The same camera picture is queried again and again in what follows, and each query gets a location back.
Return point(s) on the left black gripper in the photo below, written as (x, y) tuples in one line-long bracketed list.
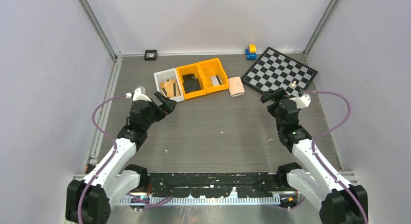
[(167, 106)]

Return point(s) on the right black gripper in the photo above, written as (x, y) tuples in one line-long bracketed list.
[(279, 93)]

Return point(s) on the beige leather card holder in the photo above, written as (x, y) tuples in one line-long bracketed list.
[(236, 87)]

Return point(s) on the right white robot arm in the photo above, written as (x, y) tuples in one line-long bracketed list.
[(337, 200)]

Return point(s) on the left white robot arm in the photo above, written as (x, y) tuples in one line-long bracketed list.
[(91, 199)]

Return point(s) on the gold cards in white bin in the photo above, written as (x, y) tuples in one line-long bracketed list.
[(170, 88)]

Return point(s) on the black cards in orange bin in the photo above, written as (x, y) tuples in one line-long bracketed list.
[(190, 83)]

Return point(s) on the white striped card in bin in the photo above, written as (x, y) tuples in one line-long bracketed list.
[(216, 80)]

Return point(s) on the black white chessboard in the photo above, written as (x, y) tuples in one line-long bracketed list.
[(274, 70)]

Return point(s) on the white plastic bin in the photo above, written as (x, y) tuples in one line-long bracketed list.
[(164, 75)]

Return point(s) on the middle orange plastic bin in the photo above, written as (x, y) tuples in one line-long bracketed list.
[(196, 70)]

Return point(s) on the orange plastic bin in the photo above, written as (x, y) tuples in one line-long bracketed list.
[(196, 70), (210, 68)]

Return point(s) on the blue yellow toy car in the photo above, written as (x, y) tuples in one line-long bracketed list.
[(250, 52)]

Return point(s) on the small black square box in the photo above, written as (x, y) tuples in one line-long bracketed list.
[(150, 55)]

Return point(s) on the right orange plastic bin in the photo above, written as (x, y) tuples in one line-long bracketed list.
[(210, 68)]

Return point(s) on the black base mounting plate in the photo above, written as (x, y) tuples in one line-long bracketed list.
[(212, 185)]

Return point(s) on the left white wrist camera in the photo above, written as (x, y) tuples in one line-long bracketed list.
[(138, 94)]

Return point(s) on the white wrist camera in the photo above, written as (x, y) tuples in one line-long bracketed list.
[(138, 94), (302, 101)]

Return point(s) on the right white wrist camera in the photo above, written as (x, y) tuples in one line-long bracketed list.
[(302, 101)]

